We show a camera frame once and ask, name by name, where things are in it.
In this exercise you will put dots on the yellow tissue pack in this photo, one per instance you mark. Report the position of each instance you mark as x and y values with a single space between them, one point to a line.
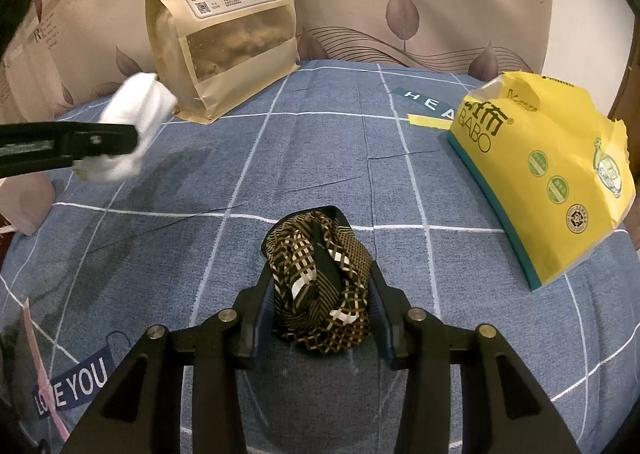
540 159

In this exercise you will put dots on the black brown patterned scarf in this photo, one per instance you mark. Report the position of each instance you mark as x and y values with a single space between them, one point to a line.
320 294

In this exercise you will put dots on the white towel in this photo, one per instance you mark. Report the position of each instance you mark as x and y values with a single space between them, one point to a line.
145 104

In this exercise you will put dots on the brown paper snack bag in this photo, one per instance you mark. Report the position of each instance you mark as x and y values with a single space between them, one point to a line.
225 59

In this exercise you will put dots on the beige leaf print curtain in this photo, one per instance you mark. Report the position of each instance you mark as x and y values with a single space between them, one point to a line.
400 9

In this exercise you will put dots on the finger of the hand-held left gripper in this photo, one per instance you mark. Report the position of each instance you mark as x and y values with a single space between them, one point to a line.
75 144

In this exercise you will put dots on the pink mug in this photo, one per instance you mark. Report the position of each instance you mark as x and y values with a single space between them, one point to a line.
25 204

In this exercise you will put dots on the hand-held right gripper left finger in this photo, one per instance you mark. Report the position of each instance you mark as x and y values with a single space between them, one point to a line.
265 319

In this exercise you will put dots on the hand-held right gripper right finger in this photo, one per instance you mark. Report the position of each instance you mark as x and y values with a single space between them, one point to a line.
377 324

